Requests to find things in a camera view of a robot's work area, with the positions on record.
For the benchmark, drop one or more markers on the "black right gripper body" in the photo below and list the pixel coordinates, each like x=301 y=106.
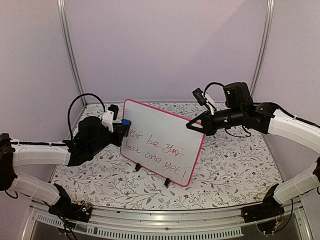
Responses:
x=235 y=119

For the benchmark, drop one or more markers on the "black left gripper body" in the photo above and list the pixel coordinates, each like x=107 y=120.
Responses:
x=98 y=145

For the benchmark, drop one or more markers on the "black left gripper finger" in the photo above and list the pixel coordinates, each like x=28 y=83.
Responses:
x=121 y=127
x=123 y=133

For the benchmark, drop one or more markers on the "blue whiteboard eraser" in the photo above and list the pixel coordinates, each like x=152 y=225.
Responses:
x=126 y=123

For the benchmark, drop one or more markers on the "pink framed whiteboard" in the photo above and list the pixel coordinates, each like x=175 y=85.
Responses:
x=160 y=142

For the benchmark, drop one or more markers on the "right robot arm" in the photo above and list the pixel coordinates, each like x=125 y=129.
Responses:
x=306 y=137

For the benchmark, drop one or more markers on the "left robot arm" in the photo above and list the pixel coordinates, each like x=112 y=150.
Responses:
x=16 y=153

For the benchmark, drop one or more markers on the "black stand foot left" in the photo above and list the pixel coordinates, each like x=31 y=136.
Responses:
x=137 y=167

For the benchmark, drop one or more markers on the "floral table mat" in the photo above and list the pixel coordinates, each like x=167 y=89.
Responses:
x=231 y=170

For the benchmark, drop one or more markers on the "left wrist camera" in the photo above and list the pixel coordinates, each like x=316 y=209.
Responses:
x=109 y=116

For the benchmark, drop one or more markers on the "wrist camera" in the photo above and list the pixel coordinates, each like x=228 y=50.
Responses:
x=109 y=116
x=204 y=99

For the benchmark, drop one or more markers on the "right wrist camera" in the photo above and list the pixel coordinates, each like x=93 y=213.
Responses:
x=204 y=99

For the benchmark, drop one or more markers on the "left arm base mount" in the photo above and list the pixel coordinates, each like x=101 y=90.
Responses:
x=79 y=211

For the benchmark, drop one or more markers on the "front aluminium rail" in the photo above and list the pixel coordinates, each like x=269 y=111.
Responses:
x=205 y=224

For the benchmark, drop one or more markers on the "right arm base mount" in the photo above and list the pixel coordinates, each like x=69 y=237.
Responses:
x=268 y=216

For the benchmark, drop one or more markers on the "right aluminium frame post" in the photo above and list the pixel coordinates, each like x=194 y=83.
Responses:
x=269 y=12

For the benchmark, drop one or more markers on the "aluminium frame post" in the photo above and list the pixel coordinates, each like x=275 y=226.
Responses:
x=269 y=12
x=63 y=18

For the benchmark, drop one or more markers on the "left aluminium frame post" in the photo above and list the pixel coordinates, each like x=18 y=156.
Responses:
x=63 y=18

